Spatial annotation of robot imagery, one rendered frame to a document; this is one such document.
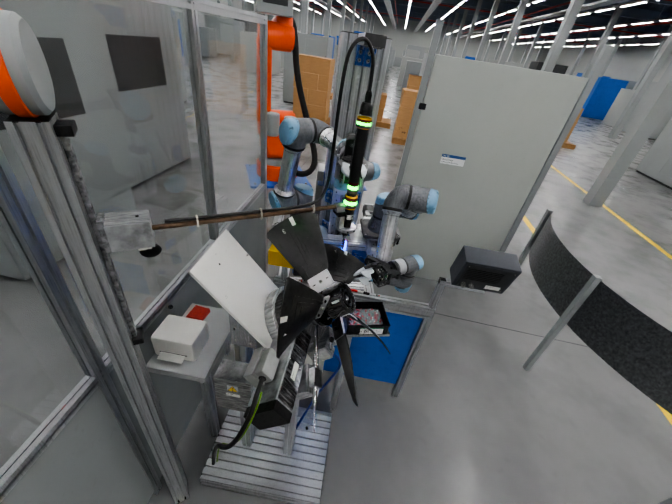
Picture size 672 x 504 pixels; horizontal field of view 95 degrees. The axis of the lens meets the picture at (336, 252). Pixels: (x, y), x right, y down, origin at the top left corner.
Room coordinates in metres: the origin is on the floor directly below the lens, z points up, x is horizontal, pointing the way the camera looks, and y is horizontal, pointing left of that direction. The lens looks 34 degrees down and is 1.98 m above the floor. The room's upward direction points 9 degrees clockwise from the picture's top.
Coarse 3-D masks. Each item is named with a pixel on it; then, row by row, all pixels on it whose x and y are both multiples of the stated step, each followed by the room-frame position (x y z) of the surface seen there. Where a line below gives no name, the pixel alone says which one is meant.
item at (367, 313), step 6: (354, 312) 1.15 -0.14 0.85; (360, 312) 1.16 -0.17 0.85; (366, 312) 1.17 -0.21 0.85; (372, 312) 1.18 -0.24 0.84; (378, 312) 1.18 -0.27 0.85; (348, 318) 1.11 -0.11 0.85; (366, 318) 1.12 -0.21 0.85; (372, 318) 1.13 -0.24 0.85; (378, 318) 1.14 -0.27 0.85; (354, 324) 1.07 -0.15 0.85; (360, 324) 1.08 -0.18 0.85; (372, 324) 1.09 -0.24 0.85; (378, 324) 1.10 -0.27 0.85
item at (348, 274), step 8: (328, 248) 1.16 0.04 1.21; (336, 248) 1.19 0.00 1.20; (328, 256) 1.11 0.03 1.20; (336, 256) 1.13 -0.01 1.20; (344, 256) 1.15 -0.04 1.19; (352, 256) 1.18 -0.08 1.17; (328, 264) 1.06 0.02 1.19; (336, 264) 1.07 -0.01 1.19; (344, 264) 1.09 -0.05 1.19; (352, 264) 1.11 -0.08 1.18; (360, 264) 1.15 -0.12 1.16; (336, 272) 1.02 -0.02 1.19; (344, 272) 1.03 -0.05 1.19; (352, 272) 1.05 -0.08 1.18; (336, 280) 0.97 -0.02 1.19; (344, 280) 0.97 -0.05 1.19; (352, 280) 1.00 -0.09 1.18
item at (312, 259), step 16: (288, 224) 0.94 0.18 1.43; (304, 224) 0.98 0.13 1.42; (272, 240) 0.88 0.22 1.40; (288, 240) 0.91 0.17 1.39; (304, 240) 0.93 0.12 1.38; (320, 240) 0.97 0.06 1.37; (288, 256) 0.88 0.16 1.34; (304, 256) 0.90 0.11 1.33; (320, 256) 0.93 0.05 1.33; (304, 272) 0.87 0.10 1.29
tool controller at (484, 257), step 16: (464, 256) 1.25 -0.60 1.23; (480, 256) 1.25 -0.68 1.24; (496, 256) 1.27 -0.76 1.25; (512, 256) 1.28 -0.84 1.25; (464, 272) 1.22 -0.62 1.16; (480, 272) 1.21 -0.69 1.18; (496, 272) 1.20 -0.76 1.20; (512, 272) 1.20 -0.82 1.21; (480, 288) 1.24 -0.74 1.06; (496, 288) 1.23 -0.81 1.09
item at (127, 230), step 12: (108, 216) 0.60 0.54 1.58; (120, 216) 0.61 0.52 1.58; (132, 216) 0.61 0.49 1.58; (144, 216) 0.62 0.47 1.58; (108, 228) 0.56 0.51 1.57; (120, 228) 0.57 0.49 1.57; (132, 228) 0.58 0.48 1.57; (144, 228) 0.59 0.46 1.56; (108, 240) 0.55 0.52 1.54; (120, 240) 0.57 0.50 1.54; (132, 240) 0.58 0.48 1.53; (144, 240) 0.59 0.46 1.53; (108, 252) 0.56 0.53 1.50
